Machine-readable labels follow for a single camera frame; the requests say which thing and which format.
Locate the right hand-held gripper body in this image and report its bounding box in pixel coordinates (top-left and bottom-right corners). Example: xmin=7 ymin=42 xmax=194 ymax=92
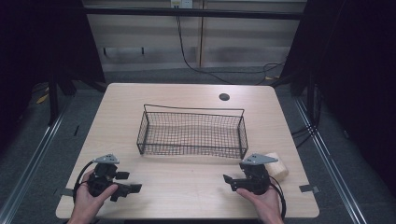
xmin=240 ymin=152 xmax=279 ymax=196

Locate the black horizontal metal bar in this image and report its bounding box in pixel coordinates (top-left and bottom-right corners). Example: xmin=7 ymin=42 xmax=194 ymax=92
xmin=83 ymin=7 xmax=306 ymax=21

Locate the black wire mesh basket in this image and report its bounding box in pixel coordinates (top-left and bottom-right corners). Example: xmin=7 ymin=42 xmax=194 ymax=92
xmin=135 ymin=104 xmax=249 ymax=161

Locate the person's left hand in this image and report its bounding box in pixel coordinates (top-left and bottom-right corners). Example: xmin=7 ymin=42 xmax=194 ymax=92
xmin=68 ymin=169 xmax=120 ymax=224

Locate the black curtain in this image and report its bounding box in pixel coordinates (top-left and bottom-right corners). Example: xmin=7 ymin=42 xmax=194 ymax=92
xmin=0 ymin=0 xmax=106 ymax=157
xmin=279 ymin=0 xmax=396 ymax=200

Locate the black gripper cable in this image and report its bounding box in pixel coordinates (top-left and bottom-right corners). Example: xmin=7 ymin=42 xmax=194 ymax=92
xmin=72 ymin=160 xmax=95 ymax=203
xmin=268 ymin=175 xmax=288 ymax=220

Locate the aluminium floor rail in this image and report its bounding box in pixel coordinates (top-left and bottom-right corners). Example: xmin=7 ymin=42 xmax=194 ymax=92
xmin=0 ymin=101 xmax=75 ymax=224
xmin=293 ymin=95 xmax=370 ymax=224

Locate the black floor cable bundle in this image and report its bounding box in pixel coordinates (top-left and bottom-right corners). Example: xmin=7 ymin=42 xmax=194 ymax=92
xmin=290 ymin=83 xmax=323 ymax=149

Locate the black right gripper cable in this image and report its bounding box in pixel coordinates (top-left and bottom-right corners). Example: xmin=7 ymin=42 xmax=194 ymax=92
xmin=268 ymin=175 xmax=288 ymax=220

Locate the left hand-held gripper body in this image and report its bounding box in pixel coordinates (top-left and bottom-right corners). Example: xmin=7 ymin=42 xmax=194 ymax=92
xmin=87 ymin=153 xmax=120 ymax=198

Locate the yellow floor marker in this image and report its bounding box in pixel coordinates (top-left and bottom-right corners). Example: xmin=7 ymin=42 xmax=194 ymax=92
xmin=35 ymin=92 xmax=50 ymax=105

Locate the long black wall cable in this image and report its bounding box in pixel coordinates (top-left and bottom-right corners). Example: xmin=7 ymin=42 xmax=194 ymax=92
xmin=175 ymin=14 xmax=286 ymax=86

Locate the black metal stand leg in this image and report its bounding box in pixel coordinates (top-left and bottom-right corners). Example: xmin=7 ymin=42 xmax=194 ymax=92
xmin=47 ymin=73 xmax=61 ymax=126

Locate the person's right hand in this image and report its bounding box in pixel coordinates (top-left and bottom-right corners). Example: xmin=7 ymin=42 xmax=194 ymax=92
xmin=235 ymin=186 xmax=286 ymax=224

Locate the white wall power outlet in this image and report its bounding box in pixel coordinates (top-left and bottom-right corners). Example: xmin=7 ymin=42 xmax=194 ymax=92
xmin=169 ymin=0 xmax=194 ymax=9

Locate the grey tape strip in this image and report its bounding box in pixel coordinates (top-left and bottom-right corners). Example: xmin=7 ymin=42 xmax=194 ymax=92
xmin=298 ymin=183 xmax=321 ymax=193
xmin=55 ymin=187 xmax=75 ymax=197

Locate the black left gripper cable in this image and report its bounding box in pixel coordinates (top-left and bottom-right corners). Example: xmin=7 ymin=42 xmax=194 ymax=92
xmin=72 ymin=160 xmax=95 ymax=203

